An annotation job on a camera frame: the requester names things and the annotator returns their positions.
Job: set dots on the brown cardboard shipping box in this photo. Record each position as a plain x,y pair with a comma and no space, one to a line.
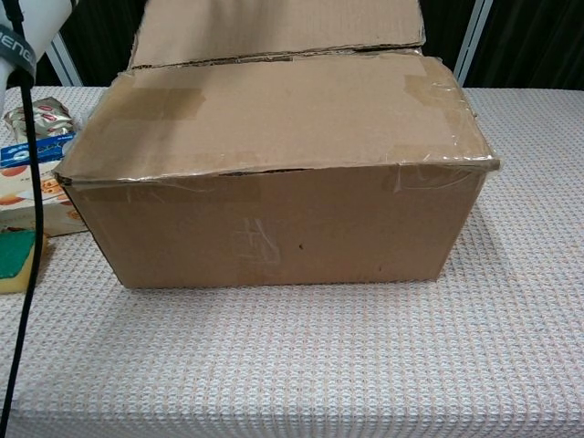
283,182

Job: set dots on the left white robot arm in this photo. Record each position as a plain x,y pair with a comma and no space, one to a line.
27,32

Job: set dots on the orange wafer roll box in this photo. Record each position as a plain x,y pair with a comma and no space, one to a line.
59,201

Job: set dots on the beige waffle-weave tablecloth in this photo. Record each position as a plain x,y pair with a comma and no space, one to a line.
292,365

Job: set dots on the black curtain panel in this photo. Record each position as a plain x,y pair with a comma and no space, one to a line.
105,36
534,41
442,27

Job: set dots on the red patterned snack packet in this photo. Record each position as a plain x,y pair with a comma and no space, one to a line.
50,119

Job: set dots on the green yellow scrub sponge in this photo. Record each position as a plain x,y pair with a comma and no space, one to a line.
13,255

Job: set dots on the blue narrow carton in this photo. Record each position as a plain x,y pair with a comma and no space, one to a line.
13,153

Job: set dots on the white metal frame post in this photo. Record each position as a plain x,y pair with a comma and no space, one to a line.
66,64
472,41

